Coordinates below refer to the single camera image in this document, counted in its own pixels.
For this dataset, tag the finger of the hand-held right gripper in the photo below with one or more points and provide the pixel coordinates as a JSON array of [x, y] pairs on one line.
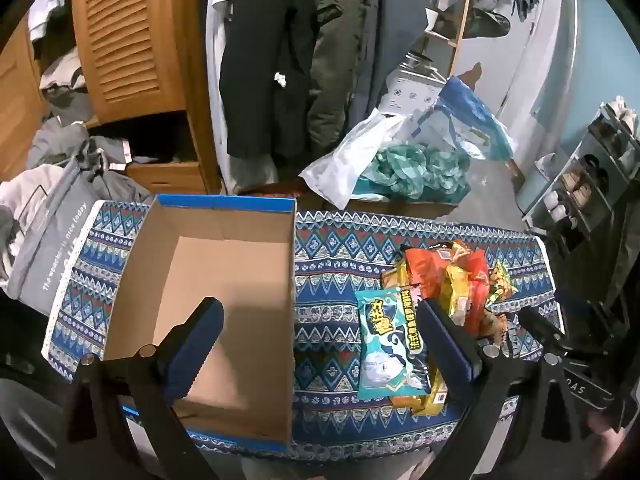
[[542, 327]]

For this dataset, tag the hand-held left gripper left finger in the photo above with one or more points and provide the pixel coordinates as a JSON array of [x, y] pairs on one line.
[[199, 347]]

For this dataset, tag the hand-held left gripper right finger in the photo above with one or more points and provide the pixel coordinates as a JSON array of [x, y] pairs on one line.
[[450, 350]]

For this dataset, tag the yellow snack packet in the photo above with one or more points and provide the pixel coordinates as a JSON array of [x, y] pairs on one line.
[[425, 404]]

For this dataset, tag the teal snack packet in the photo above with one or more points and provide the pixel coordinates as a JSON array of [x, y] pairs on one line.
[[387, 340]]

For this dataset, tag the cardboard box with blue rim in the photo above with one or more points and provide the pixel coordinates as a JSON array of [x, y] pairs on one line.
[[225, 270]]

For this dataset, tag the person's right hand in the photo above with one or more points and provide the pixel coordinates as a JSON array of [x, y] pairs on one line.
[[610, 432]]

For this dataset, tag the green snack packet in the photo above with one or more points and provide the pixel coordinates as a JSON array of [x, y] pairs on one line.
[[501, 282]]

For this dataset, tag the orange snack packet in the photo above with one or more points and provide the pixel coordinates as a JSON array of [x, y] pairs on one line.
[[425, 272]]

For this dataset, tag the red snack packet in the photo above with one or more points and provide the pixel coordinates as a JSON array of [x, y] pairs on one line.
[[475, 272]]

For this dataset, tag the blue patterned tablecloth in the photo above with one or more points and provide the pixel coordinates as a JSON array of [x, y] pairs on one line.
[[340, 260]]

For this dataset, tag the group of shoes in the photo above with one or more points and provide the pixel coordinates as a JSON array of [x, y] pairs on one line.
[[580, 187]]

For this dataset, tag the wooden wardrobe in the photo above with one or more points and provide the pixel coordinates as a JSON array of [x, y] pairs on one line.
[[165, 175]]

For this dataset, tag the grey shoe rack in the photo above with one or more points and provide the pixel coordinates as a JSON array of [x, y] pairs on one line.
[[600, 160]]

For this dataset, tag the grey tote bag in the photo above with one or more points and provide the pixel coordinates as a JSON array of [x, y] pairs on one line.
[[55, 240]]

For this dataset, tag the green crumpled bag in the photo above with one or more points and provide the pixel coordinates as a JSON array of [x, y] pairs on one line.
[[415, 172]]

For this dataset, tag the person's grey pants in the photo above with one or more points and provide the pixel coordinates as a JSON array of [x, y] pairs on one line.
[[30, 425]]

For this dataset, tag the white plastic bag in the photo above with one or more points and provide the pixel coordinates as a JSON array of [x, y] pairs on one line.
[[350, 160]]

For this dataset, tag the blue printed bag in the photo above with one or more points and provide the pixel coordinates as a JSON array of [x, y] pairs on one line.
[[475, 115]]

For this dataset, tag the pile of grey clothes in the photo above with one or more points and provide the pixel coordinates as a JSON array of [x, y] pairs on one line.
[[75, 145]]

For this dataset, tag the white blue printed cloth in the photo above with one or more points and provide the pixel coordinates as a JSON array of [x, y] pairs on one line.
[[415, 87]]

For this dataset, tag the white hanging garment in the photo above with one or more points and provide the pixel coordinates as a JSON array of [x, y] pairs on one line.
[[220, 75]]

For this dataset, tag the black hanging coat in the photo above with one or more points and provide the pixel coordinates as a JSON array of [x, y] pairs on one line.
[[270, 60]]

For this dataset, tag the olive green hanging jacket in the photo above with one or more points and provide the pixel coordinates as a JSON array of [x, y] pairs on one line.
[[332, 60]]

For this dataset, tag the louvered wooden wardrobe door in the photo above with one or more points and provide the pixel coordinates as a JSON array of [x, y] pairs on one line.
[[130, 35]]

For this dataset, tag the grey-blue hanging coat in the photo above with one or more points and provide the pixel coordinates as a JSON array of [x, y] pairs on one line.
[[385, 35]]

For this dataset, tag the wooden shelf rack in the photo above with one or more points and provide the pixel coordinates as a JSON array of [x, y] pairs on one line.
[[462, 10]]

